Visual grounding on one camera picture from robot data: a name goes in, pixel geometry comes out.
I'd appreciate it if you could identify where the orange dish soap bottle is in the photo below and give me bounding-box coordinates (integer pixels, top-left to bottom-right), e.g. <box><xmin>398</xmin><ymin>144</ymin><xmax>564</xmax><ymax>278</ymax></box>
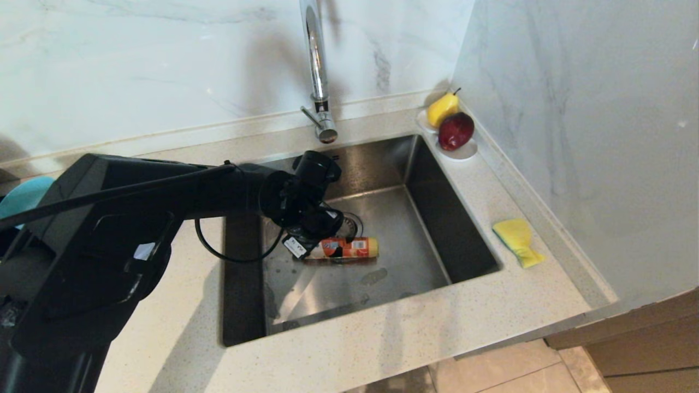
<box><xmin>306</xmin><ymin>236</ymin><xmax>379</xmax><ymax>260</ymax></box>

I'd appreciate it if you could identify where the chrome faucet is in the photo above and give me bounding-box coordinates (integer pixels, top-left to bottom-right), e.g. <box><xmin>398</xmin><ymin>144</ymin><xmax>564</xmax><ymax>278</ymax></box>
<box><xmin>300</xmin><ymin>0</ymin><xmax>339</xmax><ymax>144</ymax></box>

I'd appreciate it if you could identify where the yellow sponge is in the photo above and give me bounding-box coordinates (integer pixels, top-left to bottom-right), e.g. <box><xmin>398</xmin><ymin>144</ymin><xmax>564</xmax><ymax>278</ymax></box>
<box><xmin>493</xmin><ymin>218</ymin><xmax>546</xmax><ymax>269</ymax></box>

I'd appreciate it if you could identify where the light blue bowl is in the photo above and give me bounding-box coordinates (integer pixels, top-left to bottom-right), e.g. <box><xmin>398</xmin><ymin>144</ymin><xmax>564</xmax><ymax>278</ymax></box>
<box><xmin>0</xmin><ymin>176</ymin><xmax>55</xmax><ymax>230</ymax></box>

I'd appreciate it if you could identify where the metal sink drain strainer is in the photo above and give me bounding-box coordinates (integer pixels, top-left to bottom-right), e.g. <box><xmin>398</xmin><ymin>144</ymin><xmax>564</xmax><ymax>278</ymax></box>
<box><xmin>339</xmin><ymin>213</ymin><xmax>364</xmax><ymax>239</ymax></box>

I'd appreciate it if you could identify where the stainless steel sink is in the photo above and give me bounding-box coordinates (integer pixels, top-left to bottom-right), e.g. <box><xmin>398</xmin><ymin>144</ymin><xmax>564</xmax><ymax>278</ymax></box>
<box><xmin>221</xmin><ymin>134</ymin><xmax>503</xmax><ymax>347</ymax></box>

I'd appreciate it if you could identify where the dark red apple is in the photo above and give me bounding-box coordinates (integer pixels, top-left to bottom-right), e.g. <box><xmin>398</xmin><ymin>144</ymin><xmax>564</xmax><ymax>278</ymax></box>
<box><xmin>438</xmin><ymin>112</ymin><xmax>475</xmax><ymax>152</ymax></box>

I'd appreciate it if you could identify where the yellow pear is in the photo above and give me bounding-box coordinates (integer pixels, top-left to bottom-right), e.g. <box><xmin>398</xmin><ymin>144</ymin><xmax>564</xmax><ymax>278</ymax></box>
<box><xmin>426</xmin><ymin>88</ymin><xmax>462</xmax><ymax>129</ymax></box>

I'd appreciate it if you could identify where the wooden cabinet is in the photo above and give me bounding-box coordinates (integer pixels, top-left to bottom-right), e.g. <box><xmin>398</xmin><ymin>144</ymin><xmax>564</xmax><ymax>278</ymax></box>
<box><xmin>543</xmin><ymin>287</ymin><xmax>699</xmax><ymax>393</ymax></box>

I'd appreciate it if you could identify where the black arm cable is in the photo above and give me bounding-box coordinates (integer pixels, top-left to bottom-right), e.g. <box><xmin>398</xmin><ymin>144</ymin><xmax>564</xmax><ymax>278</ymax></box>
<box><xmin>0</xmin><ymin>161</ymin><xmax>285</xmax><ymax>264</ymax></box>

